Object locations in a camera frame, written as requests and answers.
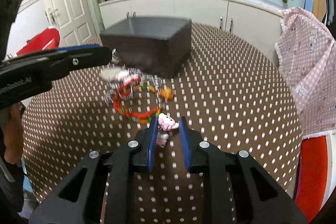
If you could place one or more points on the red cat chair cover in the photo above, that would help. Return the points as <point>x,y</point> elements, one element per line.
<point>46,40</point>

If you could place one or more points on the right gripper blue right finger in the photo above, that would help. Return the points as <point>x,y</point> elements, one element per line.
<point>236,188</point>

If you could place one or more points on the brown polka dot tablecloth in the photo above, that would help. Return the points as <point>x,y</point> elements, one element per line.
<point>227,90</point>

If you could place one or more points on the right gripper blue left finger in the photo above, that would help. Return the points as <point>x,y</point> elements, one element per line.
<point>101,185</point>

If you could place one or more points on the pink rabbit charm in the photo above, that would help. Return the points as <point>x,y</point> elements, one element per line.
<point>166,124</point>

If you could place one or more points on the white low cabinet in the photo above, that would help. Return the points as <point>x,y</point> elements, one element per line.
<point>255,24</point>

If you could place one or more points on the pink checkered cover cloth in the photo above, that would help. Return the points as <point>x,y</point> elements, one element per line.
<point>306,53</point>

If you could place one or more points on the person's left hand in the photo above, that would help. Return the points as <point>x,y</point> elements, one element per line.
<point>13,136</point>

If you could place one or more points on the white rabbit charm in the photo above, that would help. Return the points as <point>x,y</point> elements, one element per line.
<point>114,74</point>

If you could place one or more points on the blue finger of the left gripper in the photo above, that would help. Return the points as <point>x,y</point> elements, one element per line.
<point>81,54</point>

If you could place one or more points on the dark metal jewelry box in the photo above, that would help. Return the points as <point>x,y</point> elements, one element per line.
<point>153,44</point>

